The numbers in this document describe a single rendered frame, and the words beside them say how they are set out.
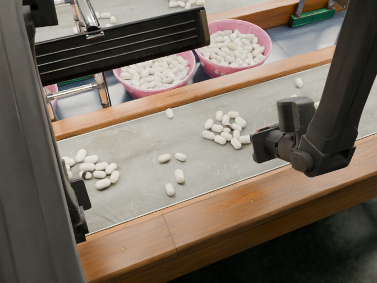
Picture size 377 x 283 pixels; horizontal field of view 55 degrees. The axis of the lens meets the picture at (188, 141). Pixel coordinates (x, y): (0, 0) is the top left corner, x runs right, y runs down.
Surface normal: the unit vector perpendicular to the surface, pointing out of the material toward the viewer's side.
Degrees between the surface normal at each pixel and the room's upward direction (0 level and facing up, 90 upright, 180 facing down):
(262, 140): 49
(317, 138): 85
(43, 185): 28
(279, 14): 90
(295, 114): 85
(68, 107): 0
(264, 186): 0
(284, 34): 0
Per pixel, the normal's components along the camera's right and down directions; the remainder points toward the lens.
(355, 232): 0.00, -0.62
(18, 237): 0.27, -0.24
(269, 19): 0.37, 0.73
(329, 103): -0.95, 0.19
